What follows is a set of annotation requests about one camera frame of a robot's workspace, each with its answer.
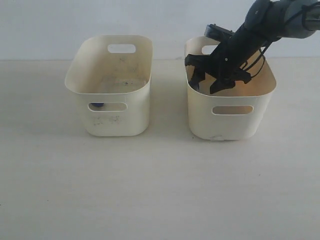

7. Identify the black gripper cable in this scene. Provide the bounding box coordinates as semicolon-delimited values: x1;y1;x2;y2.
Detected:
239;39;281;78

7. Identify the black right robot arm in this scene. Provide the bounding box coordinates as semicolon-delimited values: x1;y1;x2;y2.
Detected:
184;0;320;94

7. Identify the cream plastic bin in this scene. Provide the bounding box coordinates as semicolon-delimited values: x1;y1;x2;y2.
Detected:
64;35;153;137
185;51;277;141

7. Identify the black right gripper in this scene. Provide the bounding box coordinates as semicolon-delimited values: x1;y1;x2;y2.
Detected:
184;25;252;95

